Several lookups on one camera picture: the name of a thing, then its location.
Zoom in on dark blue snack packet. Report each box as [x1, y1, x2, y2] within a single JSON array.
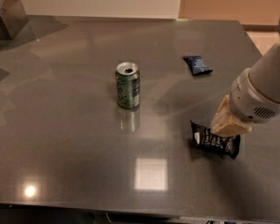
[[183, 56, 213, 76]]

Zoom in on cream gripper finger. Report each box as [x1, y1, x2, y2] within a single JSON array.
[[216, 95, 230, 119], [211, 112, 252, 137]]

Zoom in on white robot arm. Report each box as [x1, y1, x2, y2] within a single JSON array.
[[210, 19, 280, 137]]

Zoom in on green soda can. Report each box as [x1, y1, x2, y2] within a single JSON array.
[[115, 62, 140, 109]]

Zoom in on black rxbar chocolate bar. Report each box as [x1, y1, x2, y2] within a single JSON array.
[[190, 121, 241, 159]]

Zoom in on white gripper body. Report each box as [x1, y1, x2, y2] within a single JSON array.
[[230, 68, 280, 123]]

